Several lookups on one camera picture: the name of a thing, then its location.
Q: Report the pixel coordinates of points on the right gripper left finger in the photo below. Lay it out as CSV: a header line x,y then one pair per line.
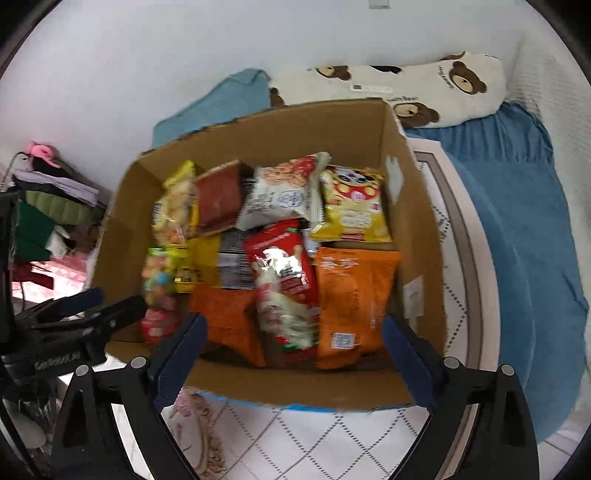
x,y
173,359

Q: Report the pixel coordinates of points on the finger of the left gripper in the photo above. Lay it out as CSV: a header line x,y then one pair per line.
x,y
103,321
52,311

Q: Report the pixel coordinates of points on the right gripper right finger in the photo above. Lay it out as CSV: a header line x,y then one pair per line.
x,y
417,361

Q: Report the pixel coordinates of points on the colorful candy balls bag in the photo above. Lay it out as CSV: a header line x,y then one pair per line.
x,y
158,278

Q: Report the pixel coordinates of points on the orange snack packet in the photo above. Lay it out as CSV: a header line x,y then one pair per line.
x,y
355,287
231,320

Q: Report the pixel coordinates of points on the yellow black snack bag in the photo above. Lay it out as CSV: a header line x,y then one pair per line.
x,y
218,261

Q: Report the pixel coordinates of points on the yellow biscuit snack bag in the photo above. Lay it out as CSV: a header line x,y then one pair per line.
x,y
175,213

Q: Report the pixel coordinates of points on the red spicy strip packet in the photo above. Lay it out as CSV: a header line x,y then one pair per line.
x,y
287,295

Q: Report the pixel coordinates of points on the yellow panda snack bag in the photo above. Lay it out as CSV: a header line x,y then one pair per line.
x,y
352,207

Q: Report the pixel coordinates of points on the brown snack packet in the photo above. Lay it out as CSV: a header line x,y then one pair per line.
x,y
220,196

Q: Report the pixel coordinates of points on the small red triangular packet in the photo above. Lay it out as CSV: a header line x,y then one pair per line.
x,y
157,325

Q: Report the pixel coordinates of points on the pile of clothes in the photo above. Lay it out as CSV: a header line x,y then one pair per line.
x,y
59,217

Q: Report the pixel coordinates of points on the pink plush toy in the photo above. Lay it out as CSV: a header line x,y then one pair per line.
x,y
46,153

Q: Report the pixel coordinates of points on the blue bed sheet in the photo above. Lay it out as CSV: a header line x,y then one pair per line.
x,y
506,161

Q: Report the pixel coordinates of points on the cardboard milk box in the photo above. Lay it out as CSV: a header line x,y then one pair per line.
x,y
356,133

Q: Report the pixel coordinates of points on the white red snack packet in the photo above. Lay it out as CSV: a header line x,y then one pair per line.
x,y
289,190

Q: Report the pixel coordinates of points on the light blue pillow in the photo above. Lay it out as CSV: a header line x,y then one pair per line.
x,y
238,95

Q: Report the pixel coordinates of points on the bear print pillow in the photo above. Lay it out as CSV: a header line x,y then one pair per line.
x,y
441,94

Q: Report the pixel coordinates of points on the white wall socket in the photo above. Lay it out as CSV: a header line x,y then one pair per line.
x,y
379,4

